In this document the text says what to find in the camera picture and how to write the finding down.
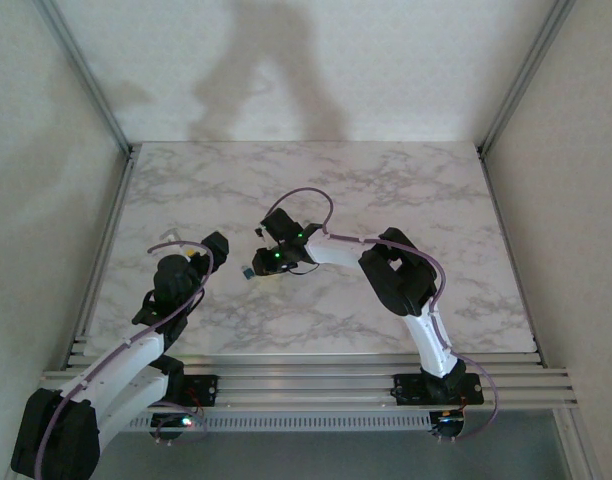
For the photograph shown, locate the black controller board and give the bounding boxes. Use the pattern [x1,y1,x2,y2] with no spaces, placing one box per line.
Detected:
[150,412,207,446]
[430,409,468,444]

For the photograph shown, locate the narrow aluminium table rail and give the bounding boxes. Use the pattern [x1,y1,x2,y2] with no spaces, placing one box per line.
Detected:
[65,147,139,371]

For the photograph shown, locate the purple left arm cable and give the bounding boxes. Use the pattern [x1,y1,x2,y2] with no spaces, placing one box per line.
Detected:
[33,241,215,480]

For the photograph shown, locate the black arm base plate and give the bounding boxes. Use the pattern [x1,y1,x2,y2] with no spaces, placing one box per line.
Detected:
[393,372,486,407]
[155,373,221,409]

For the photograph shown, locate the wide aluminium base rail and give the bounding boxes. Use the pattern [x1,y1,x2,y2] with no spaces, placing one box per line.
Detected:
[40,352,580,414]

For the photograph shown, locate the grey slotted cable duct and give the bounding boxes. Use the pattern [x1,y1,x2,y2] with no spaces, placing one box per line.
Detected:
[128,410,433,434]

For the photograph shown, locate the aluminium frame post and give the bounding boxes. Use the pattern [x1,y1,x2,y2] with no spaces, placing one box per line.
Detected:
[33,0,136,157]
[553,409,602,480]
[477,0,578,157]

